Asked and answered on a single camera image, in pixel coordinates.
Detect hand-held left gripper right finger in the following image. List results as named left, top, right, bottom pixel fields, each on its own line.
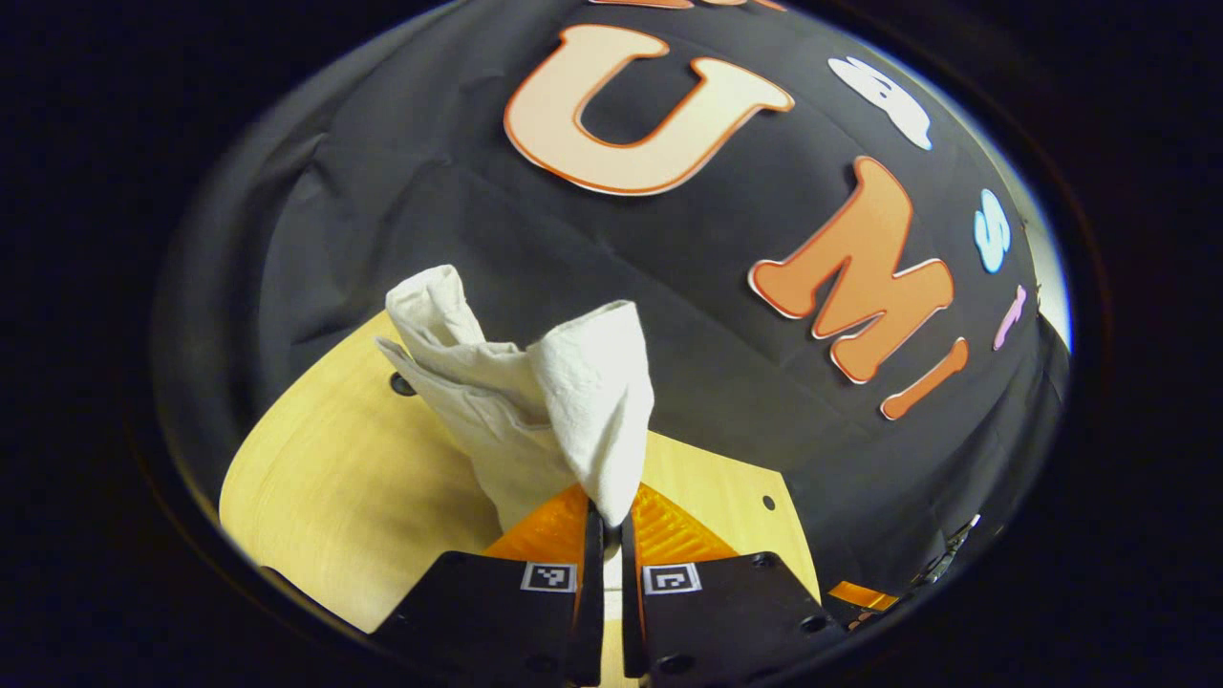
left=619, top=481, right=848, bottom=686

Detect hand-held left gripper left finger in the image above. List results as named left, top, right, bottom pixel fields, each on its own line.
left=371, top=483, right=607, bottom=688

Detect white jeans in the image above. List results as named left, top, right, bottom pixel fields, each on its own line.
left=375, top=265, right=657, bottom=532

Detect black backdrop cloth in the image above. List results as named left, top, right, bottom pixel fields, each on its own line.
left=153, top=0, right=1071, bottom=613

